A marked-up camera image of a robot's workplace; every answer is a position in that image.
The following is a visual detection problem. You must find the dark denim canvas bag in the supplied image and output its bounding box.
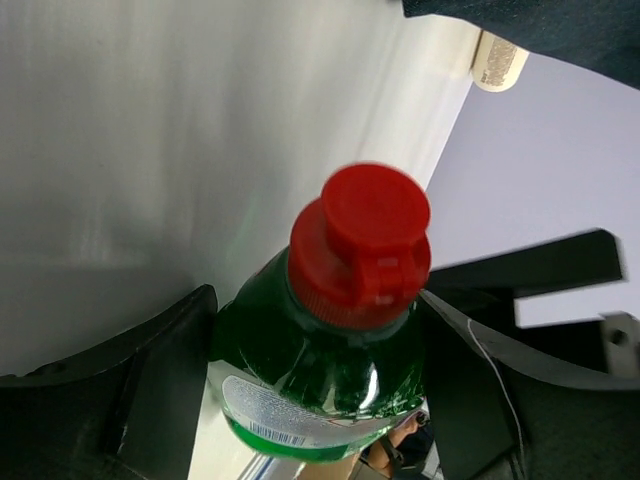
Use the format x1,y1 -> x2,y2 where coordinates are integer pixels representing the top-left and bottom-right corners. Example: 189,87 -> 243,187
402,0 -> 639,89

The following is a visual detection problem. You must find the cream bottle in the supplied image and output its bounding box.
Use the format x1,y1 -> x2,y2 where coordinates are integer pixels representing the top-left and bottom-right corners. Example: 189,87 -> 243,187
471,31 -> 530,93

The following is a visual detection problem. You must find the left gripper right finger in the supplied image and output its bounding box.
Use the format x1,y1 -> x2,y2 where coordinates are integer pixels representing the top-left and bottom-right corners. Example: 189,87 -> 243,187
419,292 -> 639,479

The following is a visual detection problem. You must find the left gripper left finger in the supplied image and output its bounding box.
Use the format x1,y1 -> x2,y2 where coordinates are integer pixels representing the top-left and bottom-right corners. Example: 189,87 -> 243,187
1,285 -> 218,479

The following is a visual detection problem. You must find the green bottle red cap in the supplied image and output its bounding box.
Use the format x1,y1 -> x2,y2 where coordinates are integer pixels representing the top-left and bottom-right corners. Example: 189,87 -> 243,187
208,163 -> 431,462

